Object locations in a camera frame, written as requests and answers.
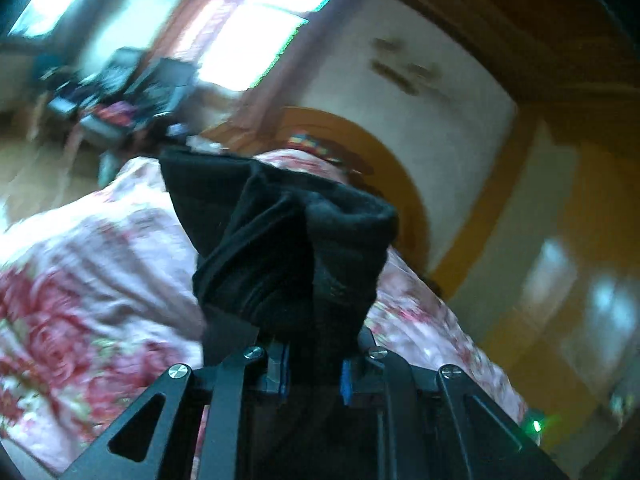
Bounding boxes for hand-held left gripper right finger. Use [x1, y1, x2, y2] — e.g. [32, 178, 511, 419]
[340, 342, 572, 480]

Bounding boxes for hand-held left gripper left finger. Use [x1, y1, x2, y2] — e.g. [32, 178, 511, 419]
[59, 342, 293, 480]

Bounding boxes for black pants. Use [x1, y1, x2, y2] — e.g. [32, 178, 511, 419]
[159, 147, 400, 411]

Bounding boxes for wooden headboard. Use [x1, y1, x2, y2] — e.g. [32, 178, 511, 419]
[200, 106, 432, 263]

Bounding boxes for pink floral quilt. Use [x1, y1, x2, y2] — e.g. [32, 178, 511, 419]
[0, 150, 532, 480]

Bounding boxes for colourful checked pillow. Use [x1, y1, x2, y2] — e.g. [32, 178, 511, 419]
[286, 132, 347, 165]

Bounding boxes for wooden wardrobe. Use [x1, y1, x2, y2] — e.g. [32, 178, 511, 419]
[380, 0, 640, 443]

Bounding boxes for black leather chair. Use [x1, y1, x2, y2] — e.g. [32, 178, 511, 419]
[122, 56, 197, 128]
[46, 47, 147, 133]

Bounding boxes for bright large window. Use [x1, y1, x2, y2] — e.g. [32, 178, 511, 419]
[165, 0, 332, 92]

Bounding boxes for brass wall lamp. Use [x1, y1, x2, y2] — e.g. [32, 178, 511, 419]
[369, 36, 445, 97]

